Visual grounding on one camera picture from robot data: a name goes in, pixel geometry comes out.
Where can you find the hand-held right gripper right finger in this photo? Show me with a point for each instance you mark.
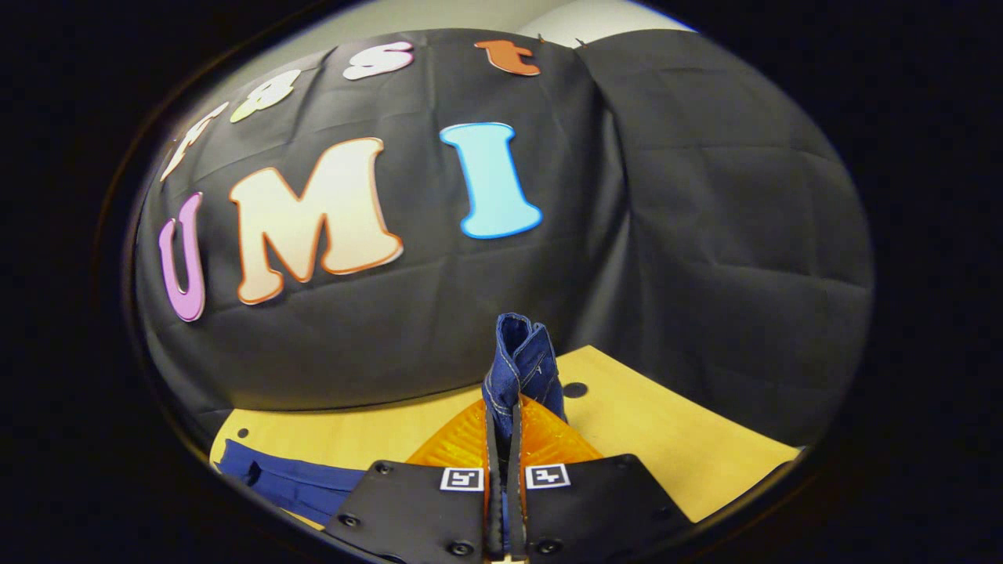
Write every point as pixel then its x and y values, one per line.
pixel 595 509

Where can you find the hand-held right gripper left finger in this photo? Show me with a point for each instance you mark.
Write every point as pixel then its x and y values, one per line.
pixel 415 509

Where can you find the blue jeans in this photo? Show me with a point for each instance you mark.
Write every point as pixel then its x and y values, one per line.
pixel 521 360

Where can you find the black backdrop cloth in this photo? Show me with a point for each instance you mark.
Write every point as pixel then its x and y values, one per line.
pixel 705 235

